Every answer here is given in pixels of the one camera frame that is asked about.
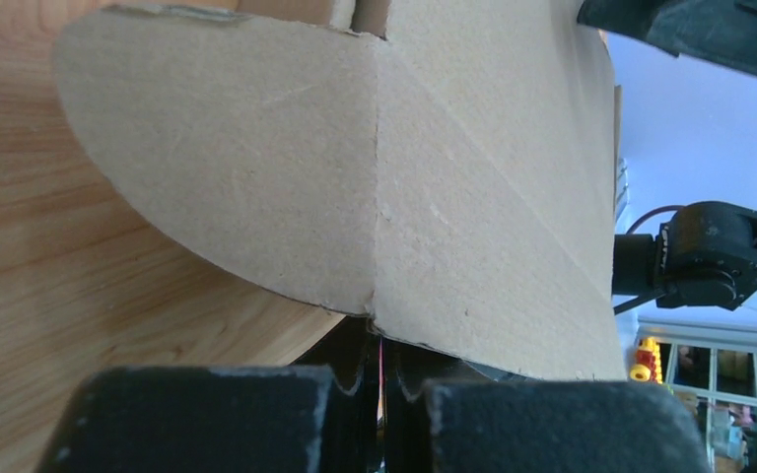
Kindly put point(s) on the colourful toy bricks outside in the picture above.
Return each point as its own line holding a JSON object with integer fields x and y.
{"x": 646, "y": 365}

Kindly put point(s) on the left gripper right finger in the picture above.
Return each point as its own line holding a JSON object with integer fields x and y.
{"x": 441, "y": 415}

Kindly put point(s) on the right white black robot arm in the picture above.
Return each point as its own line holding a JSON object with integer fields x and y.
{"x": 706, "y": 255}

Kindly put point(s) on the cardboard box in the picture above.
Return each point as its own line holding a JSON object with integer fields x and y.
{"x": 452, "y": 179}

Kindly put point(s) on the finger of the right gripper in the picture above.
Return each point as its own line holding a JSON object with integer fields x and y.
{"x": 722, "y": 32}

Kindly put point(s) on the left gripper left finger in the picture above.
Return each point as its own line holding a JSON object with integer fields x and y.
{"x": 317, "y": 414}

